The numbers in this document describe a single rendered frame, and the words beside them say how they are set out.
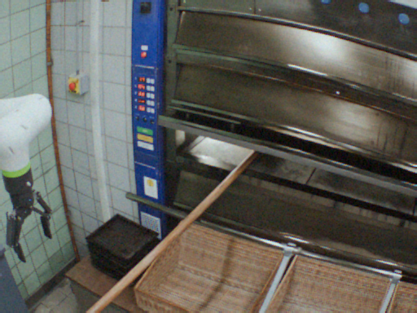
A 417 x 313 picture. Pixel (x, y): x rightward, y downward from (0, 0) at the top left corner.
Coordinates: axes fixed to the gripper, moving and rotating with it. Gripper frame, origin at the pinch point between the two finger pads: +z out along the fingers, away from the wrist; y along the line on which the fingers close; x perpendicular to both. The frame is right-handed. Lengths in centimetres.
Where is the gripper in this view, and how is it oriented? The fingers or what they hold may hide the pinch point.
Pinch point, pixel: (34, 245)
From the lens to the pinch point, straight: 126.6
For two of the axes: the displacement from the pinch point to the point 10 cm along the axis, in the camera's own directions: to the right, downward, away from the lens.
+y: -4.4, 4.4, -7.9
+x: 9.0, 2.5, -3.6
